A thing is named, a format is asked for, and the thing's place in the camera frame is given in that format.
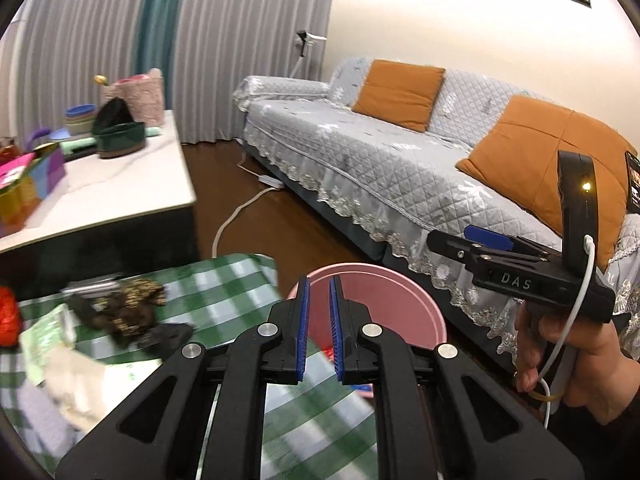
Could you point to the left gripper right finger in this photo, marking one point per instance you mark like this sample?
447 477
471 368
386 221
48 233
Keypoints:
438 415

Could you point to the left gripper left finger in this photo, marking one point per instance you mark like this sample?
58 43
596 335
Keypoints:
201 413

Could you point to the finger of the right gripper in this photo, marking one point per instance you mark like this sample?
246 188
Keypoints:
455 248
488 238

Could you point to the black plastic bag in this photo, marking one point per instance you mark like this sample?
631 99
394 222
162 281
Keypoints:
164 339

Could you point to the cream paper bag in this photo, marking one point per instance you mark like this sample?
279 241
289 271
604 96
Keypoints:
86 390

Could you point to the red plastic bag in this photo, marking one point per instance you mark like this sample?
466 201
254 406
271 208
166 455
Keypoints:
329 354
10 319

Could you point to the brown gold fabric bow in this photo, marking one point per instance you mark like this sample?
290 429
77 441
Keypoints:
126 315

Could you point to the purple foam fruit net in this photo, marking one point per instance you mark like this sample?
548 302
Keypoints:
39 422

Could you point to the green snack wrapper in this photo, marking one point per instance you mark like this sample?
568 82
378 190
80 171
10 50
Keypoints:
54 329

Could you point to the clear plastic packaging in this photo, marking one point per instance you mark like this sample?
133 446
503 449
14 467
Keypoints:
93 287

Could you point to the pink trash bin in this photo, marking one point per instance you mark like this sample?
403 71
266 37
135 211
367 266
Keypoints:
394 302

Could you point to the person's right hand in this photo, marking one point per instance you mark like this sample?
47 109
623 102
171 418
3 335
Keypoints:
604 381

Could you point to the grey covered sofa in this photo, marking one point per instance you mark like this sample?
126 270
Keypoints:
399 184

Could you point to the orange cushion near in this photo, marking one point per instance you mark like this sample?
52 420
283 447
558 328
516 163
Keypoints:
519 160

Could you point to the orange cushion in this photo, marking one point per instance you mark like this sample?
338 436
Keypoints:
401 94
519 160

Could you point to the green checkered tablecloth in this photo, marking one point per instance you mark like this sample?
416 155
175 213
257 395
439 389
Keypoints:
316 429

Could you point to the orange cushion far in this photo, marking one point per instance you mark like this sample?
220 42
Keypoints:
401 94

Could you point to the white top coffee table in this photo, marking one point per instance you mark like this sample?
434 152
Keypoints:
152 185

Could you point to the dark green round tin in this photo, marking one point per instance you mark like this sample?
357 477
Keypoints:
120 140

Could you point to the colourful gift box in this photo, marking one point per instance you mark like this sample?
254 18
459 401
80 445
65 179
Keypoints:
26 182

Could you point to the grey curtains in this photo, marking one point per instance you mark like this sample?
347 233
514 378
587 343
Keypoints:
52 49

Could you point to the black hat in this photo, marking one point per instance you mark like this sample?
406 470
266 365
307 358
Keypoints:
113 113

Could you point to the stack of coloured bowls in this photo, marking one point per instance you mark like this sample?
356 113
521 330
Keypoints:
79 119

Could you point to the red teapot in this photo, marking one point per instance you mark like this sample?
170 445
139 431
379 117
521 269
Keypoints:
9 150

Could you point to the pink lace basket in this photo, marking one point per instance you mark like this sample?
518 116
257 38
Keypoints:
143 94

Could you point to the teal curtain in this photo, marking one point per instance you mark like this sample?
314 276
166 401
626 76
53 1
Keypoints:
156 40

